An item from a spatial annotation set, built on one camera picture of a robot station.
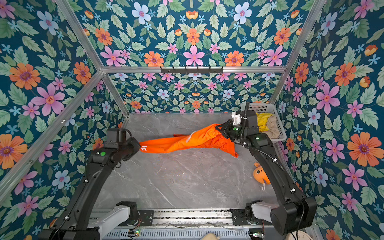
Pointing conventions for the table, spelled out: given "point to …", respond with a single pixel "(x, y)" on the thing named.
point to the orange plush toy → (260, 175)
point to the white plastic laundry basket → (267, 108)
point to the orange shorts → (210, 136)
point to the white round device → (301, 235)
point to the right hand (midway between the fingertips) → (215, 125)
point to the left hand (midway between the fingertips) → (141, 141)
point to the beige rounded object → (210, 236)
